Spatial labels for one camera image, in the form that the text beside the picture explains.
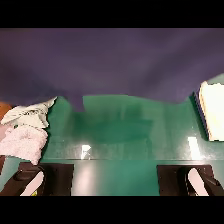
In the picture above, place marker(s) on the cream folded garment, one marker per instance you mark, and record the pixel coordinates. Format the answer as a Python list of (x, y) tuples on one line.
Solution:
[(213, 111)]

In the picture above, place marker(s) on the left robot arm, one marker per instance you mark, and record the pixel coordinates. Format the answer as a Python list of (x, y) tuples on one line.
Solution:
[(31, 180)]

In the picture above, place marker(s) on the purple garment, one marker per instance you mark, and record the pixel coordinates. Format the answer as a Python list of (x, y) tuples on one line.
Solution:
[(110, 60)]

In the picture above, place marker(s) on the pale pink fluffy garment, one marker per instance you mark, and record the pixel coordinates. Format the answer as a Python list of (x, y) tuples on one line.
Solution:
[(21, 141)]

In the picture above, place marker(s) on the white printed garment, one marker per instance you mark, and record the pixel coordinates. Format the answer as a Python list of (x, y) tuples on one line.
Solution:
[(28, 115)]

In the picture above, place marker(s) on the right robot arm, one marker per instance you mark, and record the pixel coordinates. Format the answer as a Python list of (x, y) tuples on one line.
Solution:
[(196, 180)]

